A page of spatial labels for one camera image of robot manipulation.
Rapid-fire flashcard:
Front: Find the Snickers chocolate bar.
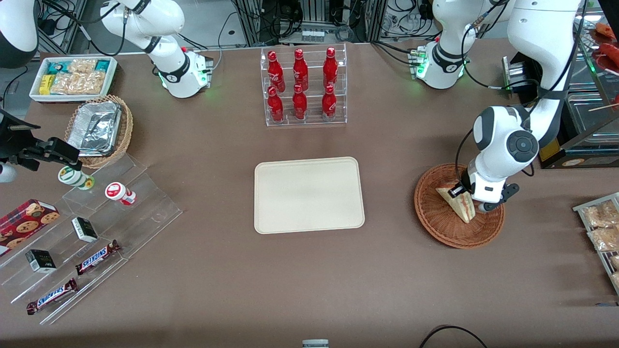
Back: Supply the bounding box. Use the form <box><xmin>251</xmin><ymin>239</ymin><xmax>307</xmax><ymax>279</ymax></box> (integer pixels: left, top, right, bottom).
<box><xmin>26</xmin><ymin>278</ymin><xmax>78</xmax><ymax>316</ymax></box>
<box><xmin>75</xmin><ymin>240</ymin><xmax>121</xmax><ymax>276</ymax></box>

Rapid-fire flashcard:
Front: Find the silver foil packet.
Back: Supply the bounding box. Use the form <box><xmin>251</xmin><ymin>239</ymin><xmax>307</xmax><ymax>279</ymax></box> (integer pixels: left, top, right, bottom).
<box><xmin>67</xmin><ymin>101</ymin><xmax>122</xmax><ymax>158</ymax></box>

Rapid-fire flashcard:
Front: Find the triangular sandwich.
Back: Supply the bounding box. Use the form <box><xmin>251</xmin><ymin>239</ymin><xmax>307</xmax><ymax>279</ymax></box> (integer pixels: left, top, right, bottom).
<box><xmin>436</xmin><ymin>186</ymin><xmax>477</xmax><ymax>224</ymax></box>

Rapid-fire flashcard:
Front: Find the beige plastic tray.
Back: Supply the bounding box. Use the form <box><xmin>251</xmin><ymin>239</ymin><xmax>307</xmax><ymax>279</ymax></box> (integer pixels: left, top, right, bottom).
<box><xmin>254</xmin><ymin>157</ymin><xmax>366</xmax><ymax>235</ymax></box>

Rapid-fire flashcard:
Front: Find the clear rice cracker bag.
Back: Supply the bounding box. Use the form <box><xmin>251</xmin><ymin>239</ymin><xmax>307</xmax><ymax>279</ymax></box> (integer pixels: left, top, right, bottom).
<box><xmin>50</xmin><ymin>72</ymin><xmax>107</xmax><ymax>95</ymax></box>
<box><xmin>68</xmin><ymin>58</ymin><xmax>100</xmax><ymax>74</ymax></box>

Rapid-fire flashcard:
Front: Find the white rectangular snack bin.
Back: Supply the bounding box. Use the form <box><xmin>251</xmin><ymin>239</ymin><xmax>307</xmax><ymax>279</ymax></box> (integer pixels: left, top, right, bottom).
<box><xmin>29</xmin><ymin>55</ymin><xmax>119</xmax><ymax>103</ymax></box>

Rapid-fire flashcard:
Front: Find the silver metal box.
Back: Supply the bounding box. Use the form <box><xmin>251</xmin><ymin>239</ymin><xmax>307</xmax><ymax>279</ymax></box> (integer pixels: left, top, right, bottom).
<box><xmin>501</xmin><ymin>55</ymin><xmax>542</xmax><ymax>95</ymax></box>

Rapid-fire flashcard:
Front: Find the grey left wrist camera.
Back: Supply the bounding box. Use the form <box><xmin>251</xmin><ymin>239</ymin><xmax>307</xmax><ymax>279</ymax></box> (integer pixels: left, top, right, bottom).
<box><xmin>476</xmin><ymin>182</ymin><xmax>521</xmax><ymax>214</ymax></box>

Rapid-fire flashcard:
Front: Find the green lidded sunflower jar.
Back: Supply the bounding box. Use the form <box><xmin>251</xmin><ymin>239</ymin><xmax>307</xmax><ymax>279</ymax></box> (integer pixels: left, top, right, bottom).
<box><xmin>58</xmin><ymin>165</ymin><xmax>95</xmax><ymax>191</ymax></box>

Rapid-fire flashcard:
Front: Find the clear acrylic stepped shelf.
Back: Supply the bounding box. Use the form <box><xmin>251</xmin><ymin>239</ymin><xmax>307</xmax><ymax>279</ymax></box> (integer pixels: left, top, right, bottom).
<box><xmin>62</xmin><ymin>152</ymin><xmax>183</xmax><ymax>262</ymax></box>
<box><xmin>0</xmin><ymin>193</ymin><xmax>129</xmax><ymax>326</ymax></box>

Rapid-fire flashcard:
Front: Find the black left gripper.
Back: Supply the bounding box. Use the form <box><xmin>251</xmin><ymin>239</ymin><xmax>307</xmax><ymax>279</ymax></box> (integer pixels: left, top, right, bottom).
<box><xmin>447</xmin><ymin>169</ymin><xmax>475</xmax><ymax>200</ymax></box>

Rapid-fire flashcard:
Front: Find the tray of packaged snacks right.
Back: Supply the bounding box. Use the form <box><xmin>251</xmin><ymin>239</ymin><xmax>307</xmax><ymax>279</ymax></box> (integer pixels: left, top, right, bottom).
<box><xmin>573</xmin><ymin>192</ymin><xmax>619</xmax><ymax>296</ymax></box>

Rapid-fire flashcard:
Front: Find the red lidded jar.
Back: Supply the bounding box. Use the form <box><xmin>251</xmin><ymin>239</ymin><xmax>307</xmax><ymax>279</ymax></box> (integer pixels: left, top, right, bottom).
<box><xmin>105</xmin><ymin>182</ymin><xmax>137</xmax><ymax>206</ymax></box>

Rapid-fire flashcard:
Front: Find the black cable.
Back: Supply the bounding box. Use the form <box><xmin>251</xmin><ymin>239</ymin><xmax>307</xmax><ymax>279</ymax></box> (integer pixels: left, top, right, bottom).
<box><xmin>419</xmin><ymin>325</ymin><xmax>489</xmax><ymax>348</ymax></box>

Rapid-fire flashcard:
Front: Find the brown wicker basket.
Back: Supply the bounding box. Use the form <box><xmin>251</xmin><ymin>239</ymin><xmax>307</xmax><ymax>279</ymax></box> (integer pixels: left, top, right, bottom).
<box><xmin>414</xmin><ymin>163</ymin><xmax>506</xmax><ymax>249</ymax></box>

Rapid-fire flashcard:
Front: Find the aluminium frame rack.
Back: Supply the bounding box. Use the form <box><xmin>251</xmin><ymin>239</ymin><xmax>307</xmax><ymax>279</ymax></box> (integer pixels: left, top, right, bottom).
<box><xmin>235</xmin><ymin>0</ymin><xmax>383</xmax><ymax>45</ymax></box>

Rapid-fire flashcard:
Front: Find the light wicker basket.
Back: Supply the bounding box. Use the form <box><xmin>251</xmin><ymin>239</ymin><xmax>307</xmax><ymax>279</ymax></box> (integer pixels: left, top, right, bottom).
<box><xmin>64</xmin><ymin>94</ymin><xmax>134</xmax><ymax>170</ymax></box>

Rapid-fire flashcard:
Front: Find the clear acrylic bottle rack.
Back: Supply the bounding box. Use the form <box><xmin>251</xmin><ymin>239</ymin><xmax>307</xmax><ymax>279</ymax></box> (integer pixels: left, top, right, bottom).
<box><xmin>260</xmin><ymin>43</ymin><xmax>348</xmax><ymax>128</ymax></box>

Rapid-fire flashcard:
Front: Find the red cola bottle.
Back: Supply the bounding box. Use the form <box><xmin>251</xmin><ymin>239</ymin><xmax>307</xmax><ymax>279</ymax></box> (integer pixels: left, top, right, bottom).
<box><xmin>322</xmin><ymin>84</ymin><xmax>337</xmax><ymax>121</ymax></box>
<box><xmin>293</xmin><ymin>48</ymin><xmax>309</xmax><ymax>91</ymax></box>
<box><xmin>323</xmin><ymin>47</ymin><xmax>339</xmax><ymax>90</ymax></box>
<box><xmin>292</xmin><ymin>84</ymin><xmax>308</xmax><ymax>120</ymax></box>
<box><xmin>267</xmin><ymin>86</ymin><xmax>284</xmax><ymax>123</ymax></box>
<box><xmin>267</xmin><ymin>50</ymin><xmax>286</xmax><ymax>92</ymax></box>

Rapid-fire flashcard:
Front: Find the red tartan cookie box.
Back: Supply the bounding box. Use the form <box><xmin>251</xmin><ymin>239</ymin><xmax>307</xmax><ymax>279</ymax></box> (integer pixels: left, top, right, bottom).
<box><xmin>0</xmin><ymin>199</ymin><xmax>61</xmax><ymax>257</ymax></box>

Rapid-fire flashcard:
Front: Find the small black box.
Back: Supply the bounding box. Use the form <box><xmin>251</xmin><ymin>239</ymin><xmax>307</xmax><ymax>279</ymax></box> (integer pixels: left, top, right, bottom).
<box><xmin>25</xmin><ymin>249</ymin><xmax>57</xmax><ymax>274</ymax></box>
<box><xmin>72</xmin><ymin>217</ymin><xmax>99</xmax><ymax>243</ymax></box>

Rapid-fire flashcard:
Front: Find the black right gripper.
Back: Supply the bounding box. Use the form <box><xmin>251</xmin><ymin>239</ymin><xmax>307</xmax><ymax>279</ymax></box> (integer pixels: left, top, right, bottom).
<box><xmin>0</xmin><ymin>109</ymin><xmax>81</xmax><ymax>171</ymax></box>

